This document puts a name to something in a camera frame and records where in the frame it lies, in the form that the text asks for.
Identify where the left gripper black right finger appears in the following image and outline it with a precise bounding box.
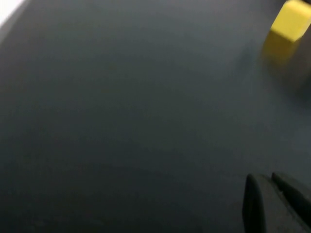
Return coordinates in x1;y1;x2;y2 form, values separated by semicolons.
271;171;311;233

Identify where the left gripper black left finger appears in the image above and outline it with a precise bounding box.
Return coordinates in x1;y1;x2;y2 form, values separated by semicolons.
242;173;301;233

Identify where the yellow cube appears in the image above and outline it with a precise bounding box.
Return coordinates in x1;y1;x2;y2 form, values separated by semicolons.
261;0;311;64

